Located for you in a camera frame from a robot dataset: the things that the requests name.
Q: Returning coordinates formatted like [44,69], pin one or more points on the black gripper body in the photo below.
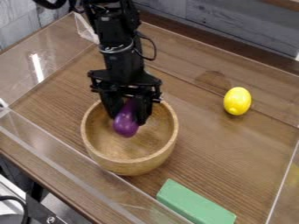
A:
[125,78]

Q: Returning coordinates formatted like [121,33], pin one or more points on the purple toy eggplant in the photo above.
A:
[125,122]

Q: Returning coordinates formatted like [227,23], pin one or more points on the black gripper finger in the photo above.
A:
[143,109]
[114,103]

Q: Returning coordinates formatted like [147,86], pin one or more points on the yellow toy lemon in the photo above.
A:
[237,101]

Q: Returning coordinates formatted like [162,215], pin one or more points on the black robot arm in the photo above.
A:
[114,19]

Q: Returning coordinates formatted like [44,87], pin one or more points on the clear acrylic corner bracket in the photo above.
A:
[84,29]

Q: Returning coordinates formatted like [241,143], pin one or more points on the green foam block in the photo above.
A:
[194,207]

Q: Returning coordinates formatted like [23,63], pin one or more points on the brown wooden bowl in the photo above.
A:
[130,156]

